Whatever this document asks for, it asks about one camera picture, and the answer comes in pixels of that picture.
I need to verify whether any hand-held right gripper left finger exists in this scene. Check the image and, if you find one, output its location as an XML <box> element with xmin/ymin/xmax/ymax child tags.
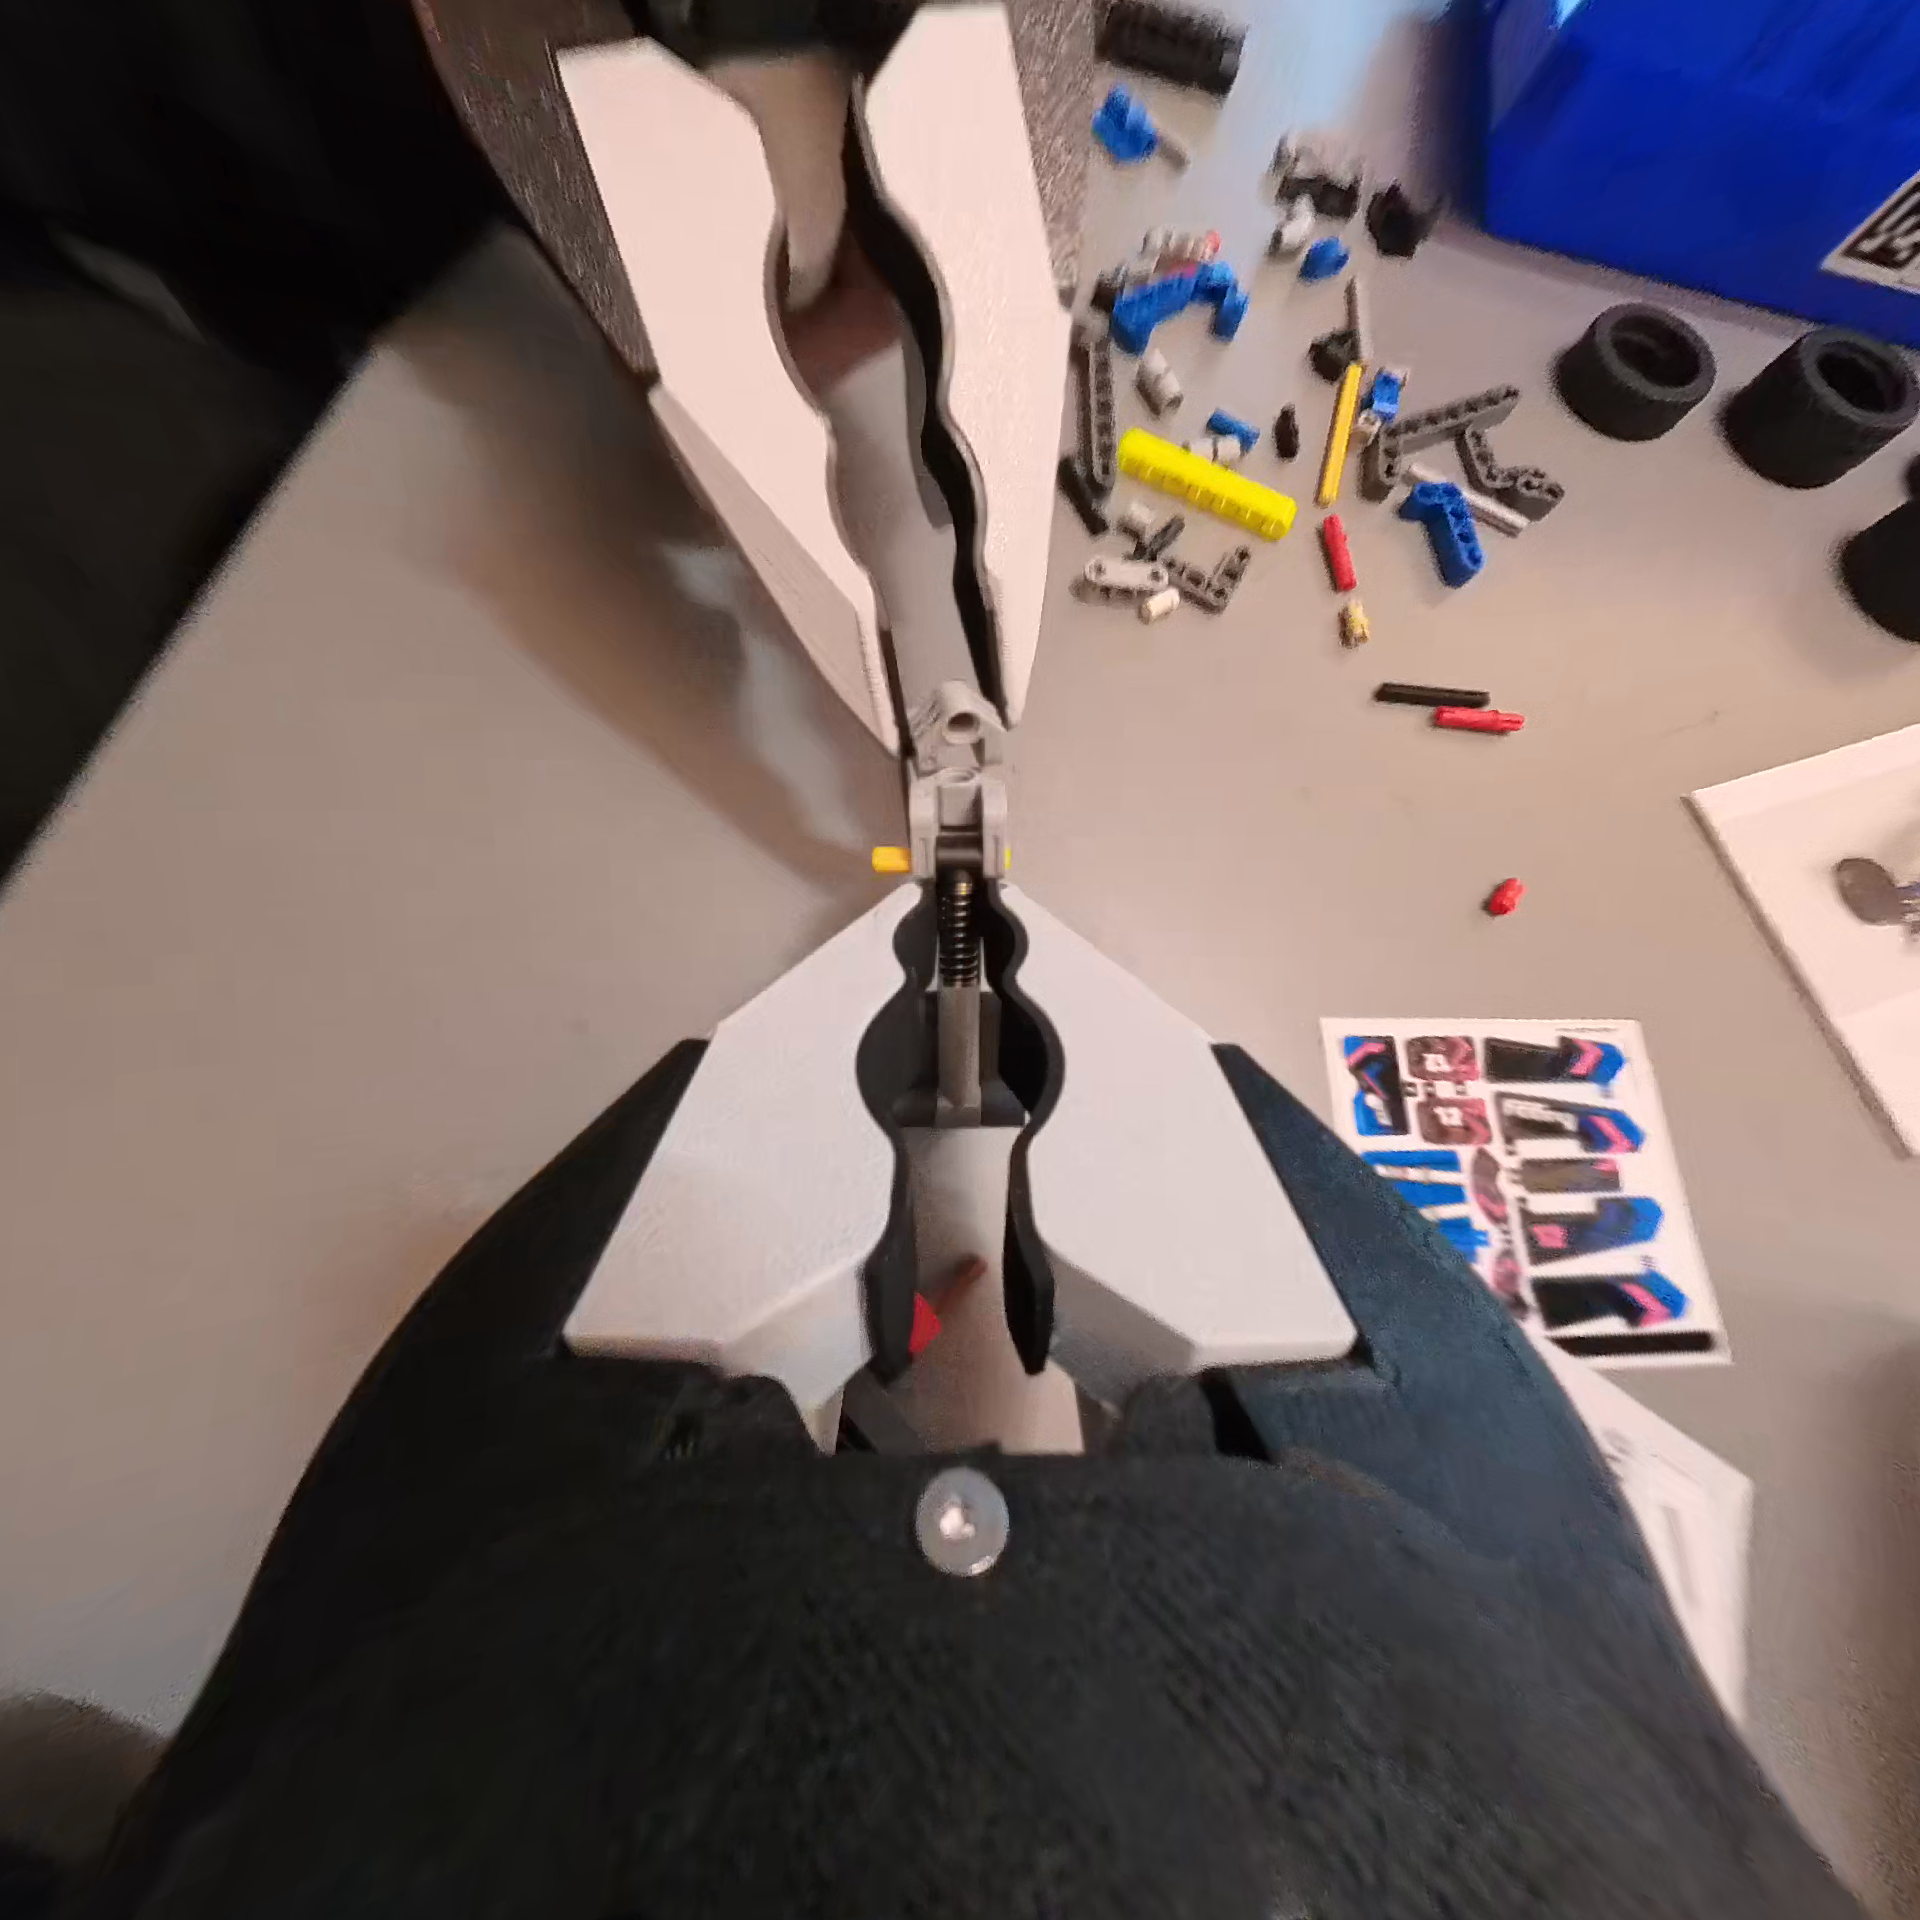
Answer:
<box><xmin>560</xmin><ymin>882</ymin><xmax>924</xmax><ymax>1427</ymax></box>

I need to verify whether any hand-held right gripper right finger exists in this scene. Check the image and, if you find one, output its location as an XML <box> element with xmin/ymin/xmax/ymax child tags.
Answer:
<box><xmin>998</xmin><ymin>882</ymin><xmax>1363</xmax><ymax>1403</ymax></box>

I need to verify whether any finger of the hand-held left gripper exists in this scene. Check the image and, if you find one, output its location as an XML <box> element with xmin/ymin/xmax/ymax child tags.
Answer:
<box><xmin>848</xmin><ymin>0</ymin><xmax>1078</xmax><ymax>732</ymax></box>
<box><xmin>551</xmin><ymin>36</ymin><xmax>904</xmax><ymax>755</ymax></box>

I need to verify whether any grey lego shock absorber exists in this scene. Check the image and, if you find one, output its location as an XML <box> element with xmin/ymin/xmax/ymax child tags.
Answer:
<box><xmin>870</xmin><ymin>679</ymin><xmax>1016</xmax><ymax>1129</ymax></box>

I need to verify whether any red lego pin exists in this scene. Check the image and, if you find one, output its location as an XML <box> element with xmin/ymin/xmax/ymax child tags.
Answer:
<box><xmin>904</xmin><ymin>1258</ymin><xmax>991</xmax><ymax>1353</ymax></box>

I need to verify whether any pile of loose lego pieces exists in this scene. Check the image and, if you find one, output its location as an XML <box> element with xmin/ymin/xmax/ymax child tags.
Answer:
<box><xmin>1056</xmin><ymin>0</ymin><xmax>1567</xmax><ymax>649</ymax></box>

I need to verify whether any lego sticker sheet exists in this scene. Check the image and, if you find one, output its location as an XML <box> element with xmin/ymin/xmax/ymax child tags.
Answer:
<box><xmin>1319</xmin><ymin>1018</ymin><xmax>1733</xmax><ymax>1369</ymax></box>

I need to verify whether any black lego tire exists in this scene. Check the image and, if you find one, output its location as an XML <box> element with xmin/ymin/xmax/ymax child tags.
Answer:
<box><xmin>1837</xmin><ymin>497</ymin><xmax>1920</xmax><ymax>647</ymax></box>
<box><xmin>1720</xmin><ymin>326</ymin><xmax>1920</xmax><ymax>492</ymax></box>
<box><xmin>1551</xmin><ymin>305</ymin><xmax>1720</xmax><ymax>443</ymax></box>

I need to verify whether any white paper sheet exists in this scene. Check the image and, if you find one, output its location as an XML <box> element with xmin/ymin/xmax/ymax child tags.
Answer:
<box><xmin>1546</xmin><ymin>1347</ymin><xmax>1758</xmax><ymax>1730</ymax></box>

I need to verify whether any open instruction booklet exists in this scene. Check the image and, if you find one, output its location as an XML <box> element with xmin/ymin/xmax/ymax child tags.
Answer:
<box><xmin>1687</xmin><ymin>727</ymin><xmax>1920</xmax><ymax>1161</ymax></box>

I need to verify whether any blue storage bin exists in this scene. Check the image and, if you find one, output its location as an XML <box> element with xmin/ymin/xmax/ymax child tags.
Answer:
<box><xmin>1437</xmin><ymin>0</ymin><xmax>1920</xmax><ymax>349</ymax></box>

